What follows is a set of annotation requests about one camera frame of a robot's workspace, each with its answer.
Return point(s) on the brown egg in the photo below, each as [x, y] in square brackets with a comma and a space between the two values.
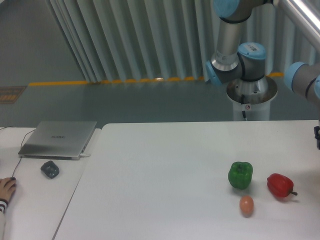
[246, 205]

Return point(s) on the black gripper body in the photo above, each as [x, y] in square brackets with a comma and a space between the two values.
[317, 136]

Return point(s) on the silver closed laptop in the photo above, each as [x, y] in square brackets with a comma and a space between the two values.
[58, 140]

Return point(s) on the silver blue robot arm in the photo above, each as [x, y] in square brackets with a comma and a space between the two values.
[242, 66]

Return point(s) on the green bell pepper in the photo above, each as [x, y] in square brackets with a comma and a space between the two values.
[240, 175]

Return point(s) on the red bell pepper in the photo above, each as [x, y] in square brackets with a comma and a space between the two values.
[280, 186]

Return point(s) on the person's hand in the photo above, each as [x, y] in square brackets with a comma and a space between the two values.
[6, 191]

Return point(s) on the small black device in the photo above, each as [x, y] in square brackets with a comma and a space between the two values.
[50, 169]

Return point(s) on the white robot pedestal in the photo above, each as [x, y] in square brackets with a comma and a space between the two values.
[251, 101]

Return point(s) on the striped sleeve forearm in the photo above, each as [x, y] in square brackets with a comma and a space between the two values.
[3, 206]

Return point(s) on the white folded curtain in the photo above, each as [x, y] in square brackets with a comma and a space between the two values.
[121, 40]

